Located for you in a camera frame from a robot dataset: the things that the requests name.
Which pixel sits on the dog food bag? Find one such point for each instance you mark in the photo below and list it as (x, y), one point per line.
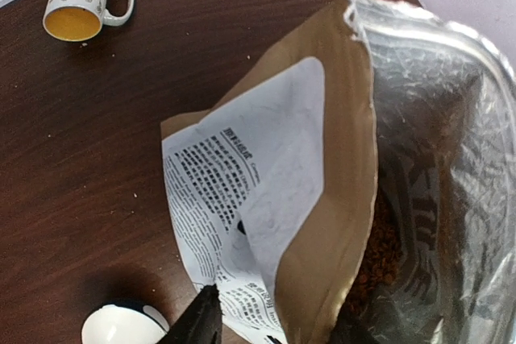
(272, 191)

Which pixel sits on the brown dog food kibble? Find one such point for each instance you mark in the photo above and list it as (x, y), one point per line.
(380, 263)

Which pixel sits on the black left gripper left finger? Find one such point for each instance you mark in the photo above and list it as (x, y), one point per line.
(201, 322)

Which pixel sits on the white ceramic bowl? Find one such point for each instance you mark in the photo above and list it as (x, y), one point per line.
(124, 321)

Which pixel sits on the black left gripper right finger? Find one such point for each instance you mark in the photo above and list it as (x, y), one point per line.
(350, 330)

